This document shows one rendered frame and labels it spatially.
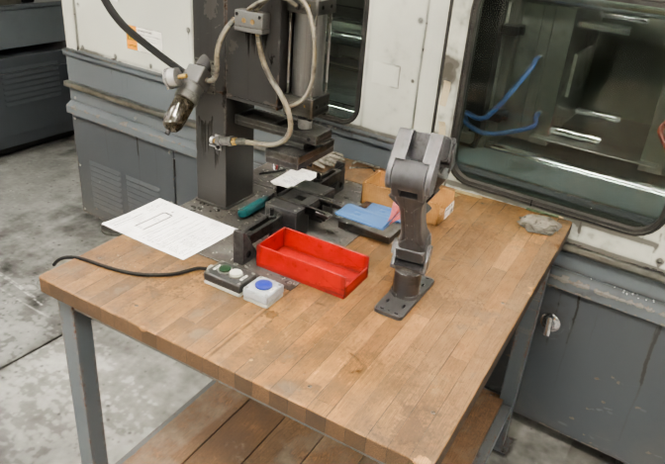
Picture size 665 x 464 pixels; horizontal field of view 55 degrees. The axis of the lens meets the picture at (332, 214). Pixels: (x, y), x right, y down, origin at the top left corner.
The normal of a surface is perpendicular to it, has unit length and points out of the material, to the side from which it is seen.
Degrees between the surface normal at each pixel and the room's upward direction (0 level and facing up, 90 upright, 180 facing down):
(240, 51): 90
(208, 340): 0
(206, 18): 90
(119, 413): 0
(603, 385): 90
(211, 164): 90
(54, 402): 0
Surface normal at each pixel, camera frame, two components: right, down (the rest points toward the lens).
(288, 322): 0.07, -0.89
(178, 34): -0.55, 0.34
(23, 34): 0.83, 0.30
